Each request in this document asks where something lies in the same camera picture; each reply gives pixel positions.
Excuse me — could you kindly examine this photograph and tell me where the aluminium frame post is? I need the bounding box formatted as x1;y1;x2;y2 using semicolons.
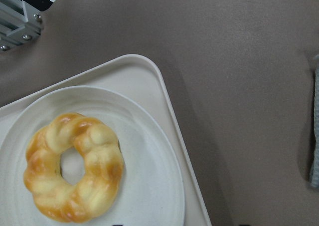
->
0;0;43;52

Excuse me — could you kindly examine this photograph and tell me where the cream rabbit tray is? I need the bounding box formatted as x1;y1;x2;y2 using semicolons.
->
0;54;211;226

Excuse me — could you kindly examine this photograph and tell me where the white plate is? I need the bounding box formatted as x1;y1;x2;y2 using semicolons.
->
0;86;185;226

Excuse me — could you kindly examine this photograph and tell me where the twisted glazed donut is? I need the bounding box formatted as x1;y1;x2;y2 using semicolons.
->
23;113;124;223

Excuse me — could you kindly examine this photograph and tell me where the grey folded cloth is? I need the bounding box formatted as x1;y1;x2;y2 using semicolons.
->
310;54;319;189

